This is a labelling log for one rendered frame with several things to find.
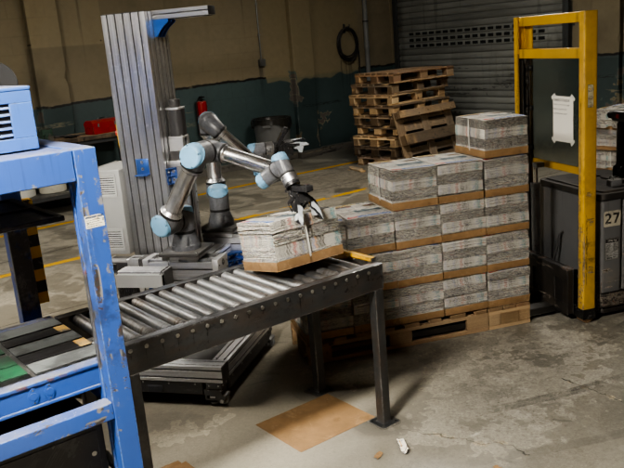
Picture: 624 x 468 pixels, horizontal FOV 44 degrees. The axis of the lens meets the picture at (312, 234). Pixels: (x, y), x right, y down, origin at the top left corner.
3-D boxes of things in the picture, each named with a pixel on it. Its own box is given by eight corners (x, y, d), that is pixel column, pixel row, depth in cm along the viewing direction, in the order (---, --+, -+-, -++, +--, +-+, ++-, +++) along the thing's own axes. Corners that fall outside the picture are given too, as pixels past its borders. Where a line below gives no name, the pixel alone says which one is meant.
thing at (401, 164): (367, 164, 464) (367, 162, 464) (410, 158, 472) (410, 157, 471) (390, 173, 430) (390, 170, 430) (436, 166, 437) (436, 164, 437)
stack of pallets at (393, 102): (410, 150, 1204) (406, 67, 1172) (459, 154, 1134) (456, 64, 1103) (351, 165, 1119) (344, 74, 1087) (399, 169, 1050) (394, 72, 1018)
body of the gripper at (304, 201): (305, 210, 346) (293, 187, 349) (313, 201, 340) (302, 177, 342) (292, 214, 342) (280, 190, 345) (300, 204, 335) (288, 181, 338)
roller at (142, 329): (112, 314, 327) (110, 303, 326) (163, 342, 291) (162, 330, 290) (101, 317, 324) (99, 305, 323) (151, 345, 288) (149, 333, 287)
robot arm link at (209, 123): (209, 110, 425) (274, 167, 439) (208, 108, 435) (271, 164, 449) (195, 125, 425) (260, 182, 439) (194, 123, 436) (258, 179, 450)
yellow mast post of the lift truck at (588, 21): (574, 305, 473) (575, 11, 430) (586, 303, 475) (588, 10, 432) (582, 310, 464) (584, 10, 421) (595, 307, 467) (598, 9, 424)
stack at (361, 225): (291, 343, 476) (279, 213, 456) (461, 311, 506) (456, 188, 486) (308, 366, 440) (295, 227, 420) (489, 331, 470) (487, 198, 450)
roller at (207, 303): (179, 294, 346) (178, 283, 345) (236, 318, 310) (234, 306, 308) (170, 297, 343) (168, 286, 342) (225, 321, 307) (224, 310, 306)
